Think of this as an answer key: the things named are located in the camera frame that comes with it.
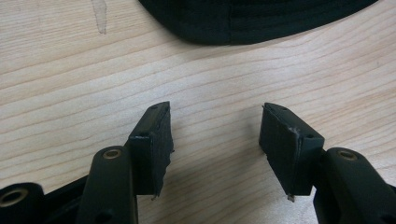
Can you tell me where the black cloth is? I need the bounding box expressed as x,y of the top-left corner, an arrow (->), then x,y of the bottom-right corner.
137,0 -> 379,47

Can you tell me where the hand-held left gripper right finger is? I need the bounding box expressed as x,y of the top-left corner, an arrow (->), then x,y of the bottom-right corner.
259,102 -> 396,224

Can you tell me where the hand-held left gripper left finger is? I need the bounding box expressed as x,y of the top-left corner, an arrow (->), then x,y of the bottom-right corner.
75,101 -> 175,224

